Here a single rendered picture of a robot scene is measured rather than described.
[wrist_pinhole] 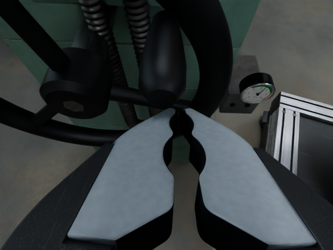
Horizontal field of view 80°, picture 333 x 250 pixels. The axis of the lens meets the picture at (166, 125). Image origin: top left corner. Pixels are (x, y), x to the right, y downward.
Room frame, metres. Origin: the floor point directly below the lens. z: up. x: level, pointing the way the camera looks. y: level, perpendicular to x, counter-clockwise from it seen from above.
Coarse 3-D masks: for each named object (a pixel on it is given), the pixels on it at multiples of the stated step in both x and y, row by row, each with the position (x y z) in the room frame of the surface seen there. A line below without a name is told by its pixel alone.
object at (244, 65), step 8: (240, 56) 0.38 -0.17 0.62; (248, 56) 0.38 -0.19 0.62; (240, 64) 0.35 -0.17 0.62; (248, 64) 0.35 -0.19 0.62; (256, 64) 0.35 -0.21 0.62; (232, 72) 0.33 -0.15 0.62; (240, 72) 0.33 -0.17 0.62; (248, 72) 0.33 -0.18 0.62; (256, 72) 0.33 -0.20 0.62; (232, 80) 0.30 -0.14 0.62; (240, 80) 0.30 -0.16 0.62; (232, 88) 0.28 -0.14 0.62; (232, 96) 0.27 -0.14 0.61; (224, 104) 0.27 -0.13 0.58; (232, 104) 0.26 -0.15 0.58; (240, 104) 0.27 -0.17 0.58; (248, 104) 0.26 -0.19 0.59; (256, 104) 0.27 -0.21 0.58; (224, 112) 0.27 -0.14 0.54; (232, 112) 0.27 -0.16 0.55; (240, 112) 0.27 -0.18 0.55; (248, 112) 0.27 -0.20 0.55
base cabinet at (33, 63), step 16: (16, 48) 0.30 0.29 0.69; (128, 48) 0.30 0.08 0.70; (192, 48) 0.30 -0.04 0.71; (32, 64) 0.30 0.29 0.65; (128, 64) 0.30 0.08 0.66; (192, 64) 0.30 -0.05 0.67; (128, 80) 0.30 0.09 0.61; (192, 80) 0.30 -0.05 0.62; (192, 96) 0.30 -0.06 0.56; (112, 112) 0.30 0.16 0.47; (144, 112) 0.30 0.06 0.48; (112, 128) 0.30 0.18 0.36; (128, 128) 0.30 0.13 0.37; (176, 144) 0.30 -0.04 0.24; (176, 160) 0.30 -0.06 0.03
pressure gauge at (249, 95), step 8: (248, 80) 0.25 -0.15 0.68; (256, 80) 0.25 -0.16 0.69; (264, 80) 0.24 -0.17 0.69; (272, 80) 0.25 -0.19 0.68; (240, 88) 0.25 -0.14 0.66; (248, 88) 0.24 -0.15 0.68; (256, 88) 0.24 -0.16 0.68; (264, 88) 0.24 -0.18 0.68; (272, 88) 0.24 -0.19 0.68; (240, 96) 0.24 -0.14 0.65; (248, 96) 0.24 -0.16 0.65; (256, 96) 0.24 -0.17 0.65; (264, 96) 0.24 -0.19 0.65; (272, 96) 0.24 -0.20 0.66
